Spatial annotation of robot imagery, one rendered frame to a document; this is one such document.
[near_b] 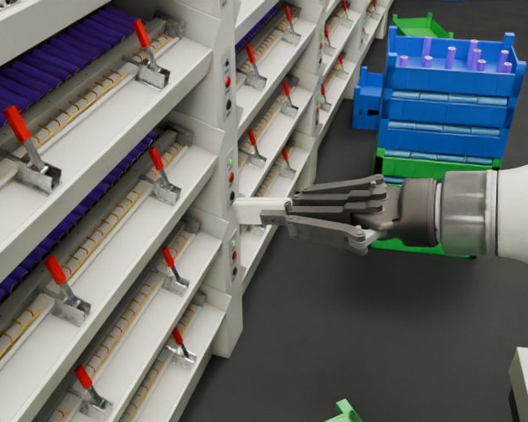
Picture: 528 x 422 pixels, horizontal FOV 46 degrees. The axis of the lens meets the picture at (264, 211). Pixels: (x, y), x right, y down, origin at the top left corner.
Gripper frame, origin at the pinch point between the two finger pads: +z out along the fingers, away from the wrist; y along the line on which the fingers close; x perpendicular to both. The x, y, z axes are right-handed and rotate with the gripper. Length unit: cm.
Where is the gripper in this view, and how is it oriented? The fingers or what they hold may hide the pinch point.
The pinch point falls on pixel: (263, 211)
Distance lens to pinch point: 74.4
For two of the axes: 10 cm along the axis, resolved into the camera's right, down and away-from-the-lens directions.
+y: 3.1, -5.6, 7.7
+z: -9.3, -0.1, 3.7
